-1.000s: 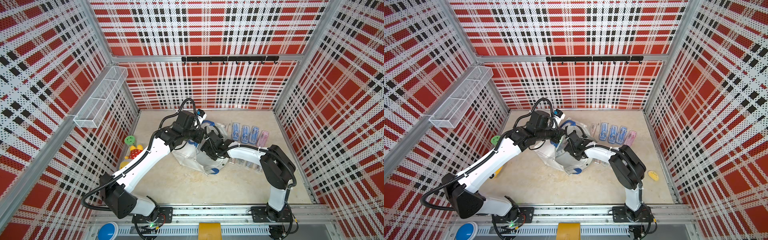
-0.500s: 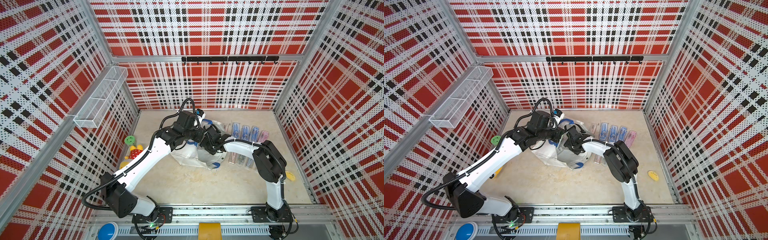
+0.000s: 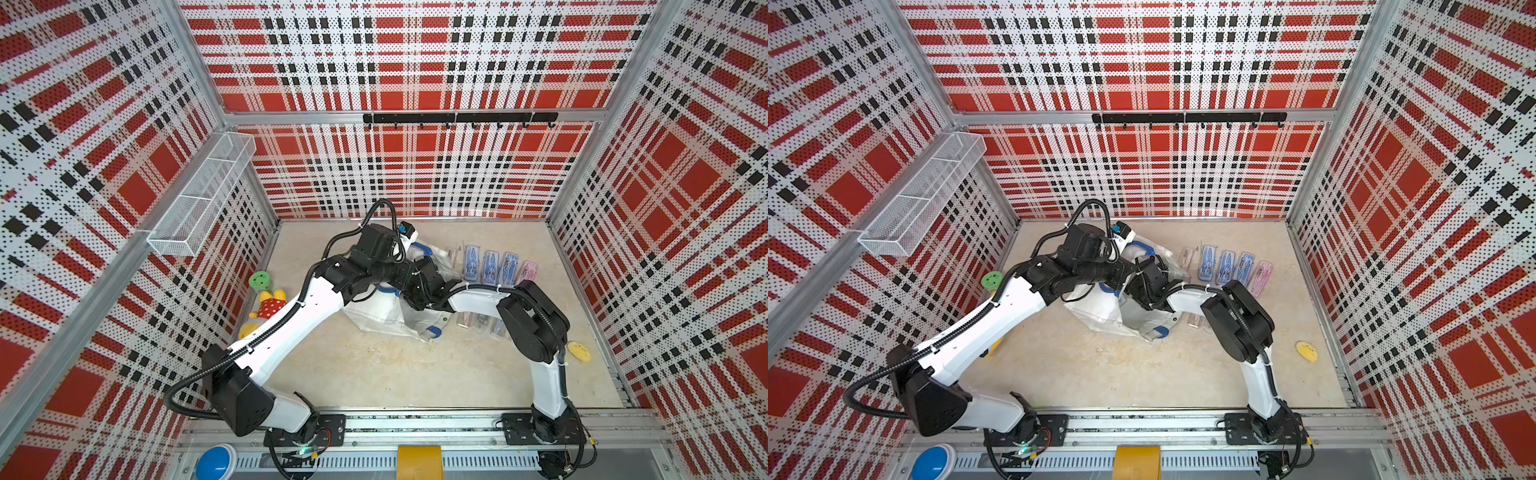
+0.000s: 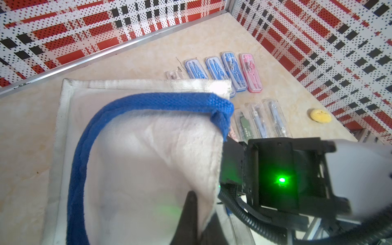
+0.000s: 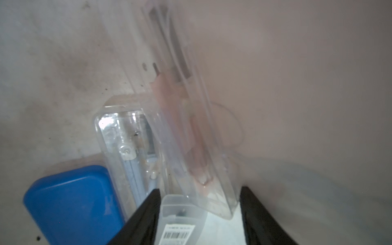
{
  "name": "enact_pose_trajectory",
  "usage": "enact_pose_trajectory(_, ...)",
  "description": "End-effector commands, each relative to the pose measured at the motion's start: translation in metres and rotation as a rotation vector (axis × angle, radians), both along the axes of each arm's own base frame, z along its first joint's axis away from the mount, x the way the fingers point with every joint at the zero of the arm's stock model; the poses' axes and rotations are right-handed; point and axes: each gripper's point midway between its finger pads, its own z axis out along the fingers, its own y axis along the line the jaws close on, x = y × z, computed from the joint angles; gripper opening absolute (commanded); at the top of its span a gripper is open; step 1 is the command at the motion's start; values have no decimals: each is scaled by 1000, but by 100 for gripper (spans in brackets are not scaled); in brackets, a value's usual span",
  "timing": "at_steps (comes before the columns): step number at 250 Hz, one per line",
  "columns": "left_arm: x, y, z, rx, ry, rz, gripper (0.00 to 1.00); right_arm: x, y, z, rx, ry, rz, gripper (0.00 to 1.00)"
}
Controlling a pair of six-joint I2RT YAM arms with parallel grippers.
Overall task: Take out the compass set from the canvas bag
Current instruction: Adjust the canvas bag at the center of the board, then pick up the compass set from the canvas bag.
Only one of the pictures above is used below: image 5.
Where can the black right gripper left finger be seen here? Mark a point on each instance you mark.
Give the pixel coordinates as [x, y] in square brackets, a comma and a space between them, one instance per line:
[141, 228]

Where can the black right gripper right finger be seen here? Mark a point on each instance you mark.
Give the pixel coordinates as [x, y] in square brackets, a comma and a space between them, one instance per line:
[260, 228]

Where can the solid blue compass case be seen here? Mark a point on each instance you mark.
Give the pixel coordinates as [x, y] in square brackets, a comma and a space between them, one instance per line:
[76, 207]

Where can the clear case blue compass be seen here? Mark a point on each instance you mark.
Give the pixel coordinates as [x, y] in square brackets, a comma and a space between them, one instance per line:
[131, 152]

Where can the clear case pink compass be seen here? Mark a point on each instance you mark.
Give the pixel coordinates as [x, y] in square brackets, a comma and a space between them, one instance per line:
[179, 108]

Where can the white canvas bag blue handles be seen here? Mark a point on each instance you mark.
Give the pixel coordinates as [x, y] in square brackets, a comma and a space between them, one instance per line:
[303, 90]

